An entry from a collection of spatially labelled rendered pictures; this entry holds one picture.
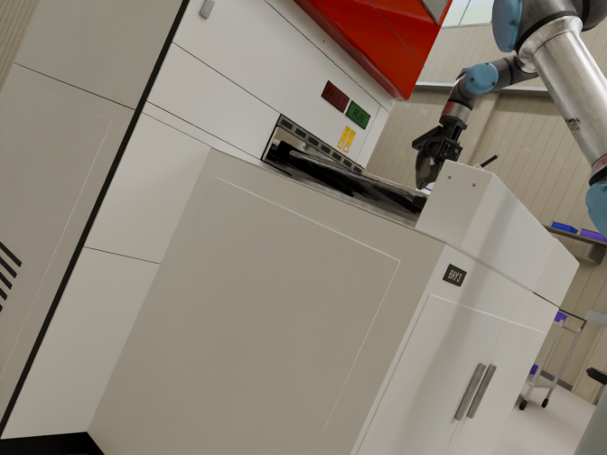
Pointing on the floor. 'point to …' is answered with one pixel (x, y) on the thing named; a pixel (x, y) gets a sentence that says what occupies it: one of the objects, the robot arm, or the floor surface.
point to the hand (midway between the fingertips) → (419, 185)
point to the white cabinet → (314, 334)
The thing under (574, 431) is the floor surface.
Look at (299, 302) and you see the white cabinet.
